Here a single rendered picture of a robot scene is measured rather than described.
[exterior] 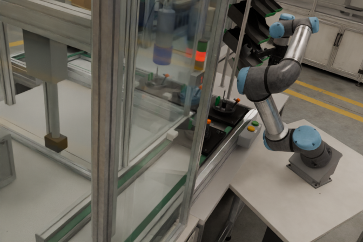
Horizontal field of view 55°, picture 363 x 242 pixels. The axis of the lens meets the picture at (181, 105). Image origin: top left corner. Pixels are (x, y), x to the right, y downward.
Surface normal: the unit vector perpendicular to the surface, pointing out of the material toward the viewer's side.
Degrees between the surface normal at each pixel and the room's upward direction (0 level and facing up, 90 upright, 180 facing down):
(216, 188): 0
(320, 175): 45
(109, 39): 90
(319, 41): 90
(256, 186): 0
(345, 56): 90
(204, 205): 0
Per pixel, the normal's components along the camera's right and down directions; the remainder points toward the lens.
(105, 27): -0.48, 0.37
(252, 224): 0.12, -0.87
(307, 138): -0.39, -0.48
